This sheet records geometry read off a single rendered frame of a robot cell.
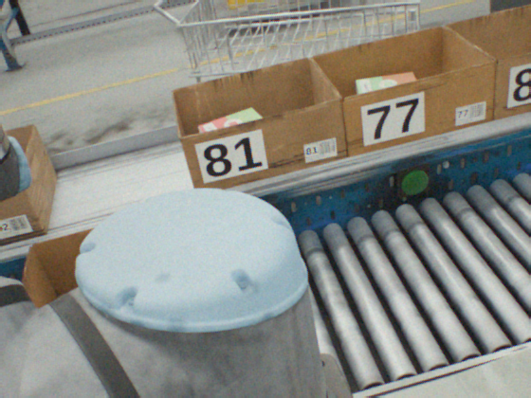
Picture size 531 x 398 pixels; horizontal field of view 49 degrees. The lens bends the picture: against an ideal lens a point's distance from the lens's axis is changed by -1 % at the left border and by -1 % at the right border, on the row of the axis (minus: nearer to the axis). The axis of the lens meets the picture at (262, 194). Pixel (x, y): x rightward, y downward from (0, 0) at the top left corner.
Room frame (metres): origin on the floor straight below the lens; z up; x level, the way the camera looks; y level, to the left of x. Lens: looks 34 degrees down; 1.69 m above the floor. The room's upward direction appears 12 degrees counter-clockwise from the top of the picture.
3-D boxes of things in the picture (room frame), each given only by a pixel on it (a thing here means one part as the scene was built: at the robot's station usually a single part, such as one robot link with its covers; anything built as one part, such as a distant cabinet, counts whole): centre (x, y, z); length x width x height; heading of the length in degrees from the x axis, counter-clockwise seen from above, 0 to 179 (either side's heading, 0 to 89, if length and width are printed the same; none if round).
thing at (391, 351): (0.94, -0.17, 0.72); 0.52 x 0.05 x 0.05; 5
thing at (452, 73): (1.41, -0.41, 0.96); 0.39 x 0.29 x 0.17; 95
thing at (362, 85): (1.47, -0.40, 0.92); 0.16 x 0.11 x 0.07; 82
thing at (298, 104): (1.38, -0.02, 0.96); 0.39 x 0.29 x 0.17; 95
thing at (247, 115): (1.42, 0.04, 0.92); 0.16 x 0.11 x 0.07; 106
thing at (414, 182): (1.19, -0.38, 0.81); 0.07 x 0.01 x 0.07; 95
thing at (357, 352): (0.93, -0.11, 0.72); 0.52 x 0.05 x 0.05; 5
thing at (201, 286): (0.31, 0.06, 1.37); 0.17 x 0.15 x 0.18; 121
